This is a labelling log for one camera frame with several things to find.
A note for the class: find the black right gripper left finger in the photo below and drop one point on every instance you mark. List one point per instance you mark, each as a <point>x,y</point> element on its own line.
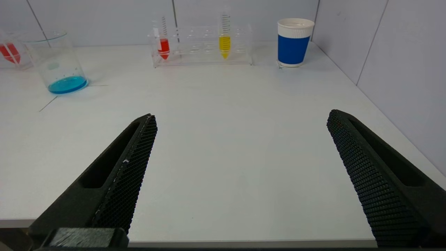
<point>115,181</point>

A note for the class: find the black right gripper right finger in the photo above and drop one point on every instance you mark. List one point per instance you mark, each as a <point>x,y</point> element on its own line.
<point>383,181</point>

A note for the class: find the yellow pigment test tube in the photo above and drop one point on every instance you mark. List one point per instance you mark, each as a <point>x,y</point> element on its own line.
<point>224,45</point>

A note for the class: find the clear glass beaker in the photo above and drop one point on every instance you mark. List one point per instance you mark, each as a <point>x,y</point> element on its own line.
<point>66,83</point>

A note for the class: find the red pigment tube white label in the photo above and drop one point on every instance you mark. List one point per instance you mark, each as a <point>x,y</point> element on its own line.
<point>163,47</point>

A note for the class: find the red pigment test tube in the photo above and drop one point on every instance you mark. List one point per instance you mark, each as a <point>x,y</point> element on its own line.
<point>9,52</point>

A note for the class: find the blue white paper cup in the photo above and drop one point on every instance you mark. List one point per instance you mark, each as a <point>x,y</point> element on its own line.
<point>293,47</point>

